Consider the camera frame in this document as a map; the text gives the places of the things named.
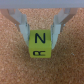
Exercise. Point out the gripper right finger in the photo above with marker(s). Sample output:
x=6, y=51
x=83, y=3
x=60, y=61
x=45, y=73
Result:
x=60, y=25

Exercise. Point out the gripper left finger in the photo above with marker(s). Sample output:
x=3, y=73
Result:
x=20, y=23

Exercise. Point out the yellow block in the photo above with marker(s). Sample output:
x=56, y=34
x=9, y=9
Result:
x=40, y=41

